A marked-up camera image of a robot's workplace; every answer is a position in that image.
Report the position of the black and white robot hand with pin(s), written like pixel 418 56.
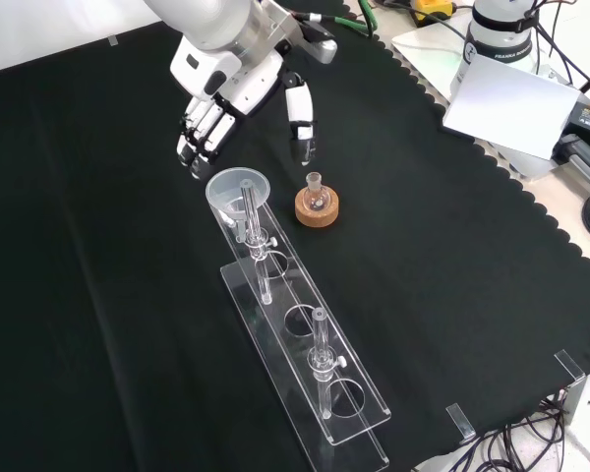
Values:
pixel 236 74

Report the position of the clear plastic funnel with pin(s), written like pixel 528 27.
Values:
pixel 226 188

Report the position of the clear acrylic funnel stand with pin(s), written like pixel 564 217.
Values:
pixel 302 287

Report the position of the clear cloth clip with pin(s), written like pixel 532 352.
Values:
pixel 112 41
pixel 570 366
pixel 461 422

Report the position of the round-bottom glass flask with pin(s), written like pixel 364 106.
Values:
pixel 317 199

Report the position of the yellow stop button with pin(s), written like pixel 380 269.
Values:
pixel 432 7

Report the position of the black bench cloth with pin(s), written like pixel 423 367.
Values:
pixel 103 246

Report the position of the pale board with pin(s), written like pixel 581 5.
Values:
pixel 511 108

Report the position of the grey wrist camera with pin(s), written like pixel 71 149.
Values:
pixel 324 49

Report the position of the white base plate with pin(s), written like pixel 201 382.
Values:
pixel 423 49

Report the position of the grey metal bracket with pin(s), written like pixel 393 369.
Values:
pixel 576 400

